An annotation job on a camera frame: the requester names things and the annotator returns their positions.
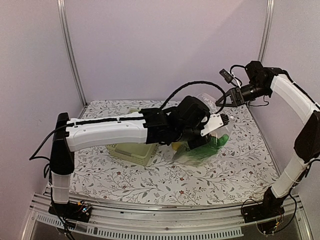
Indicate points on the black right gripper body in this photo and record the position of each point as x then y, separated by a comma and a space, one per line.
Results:
260, 91

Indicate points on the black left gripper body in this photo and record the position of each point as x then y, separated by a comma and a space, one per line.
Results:
188, 131

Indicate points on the yellow lemon toy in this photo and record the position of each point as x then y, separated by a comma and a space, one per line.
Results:
176, 146

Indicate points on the clear zip top bag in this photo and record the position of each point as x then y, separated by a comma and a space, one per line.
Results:
210, 102

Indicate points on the green bok choy toy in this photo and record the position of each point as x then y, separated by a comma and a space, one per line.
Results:
200, 155

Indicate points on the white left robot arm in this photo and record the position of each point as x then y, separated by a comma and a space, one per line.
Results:
72, 135

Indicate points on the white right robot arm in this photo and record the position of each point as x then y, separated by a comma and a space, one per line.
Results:
306, 146

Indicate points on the beige perforated plastic basket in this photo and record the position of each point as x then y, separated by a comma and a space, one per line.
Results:
137, 153

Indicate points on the floral patterned tablecloth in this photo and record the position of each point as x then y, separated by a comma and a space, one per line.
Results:
242, 170

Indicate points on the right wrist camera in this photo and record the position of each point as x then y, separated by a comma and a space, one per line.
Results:
230, 78

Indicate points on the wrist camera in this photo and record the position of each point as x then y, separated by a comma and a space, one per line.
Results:
230, 78
215, 121

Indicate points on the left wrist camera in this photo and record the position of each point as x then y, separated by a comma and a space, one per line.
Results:
215, 121

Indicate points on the aluminium front rail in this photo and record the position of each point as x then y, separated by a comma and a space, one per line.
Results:
116, 220

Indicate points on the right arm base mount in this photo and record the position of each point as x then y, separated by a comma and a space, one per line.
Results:
253, 211

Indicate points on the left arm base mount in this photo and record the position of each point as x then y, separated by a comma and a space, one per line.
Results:
80, 211

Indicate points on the left aluminium frame post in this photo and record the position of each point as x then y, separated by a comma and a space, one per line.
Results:
61, 7

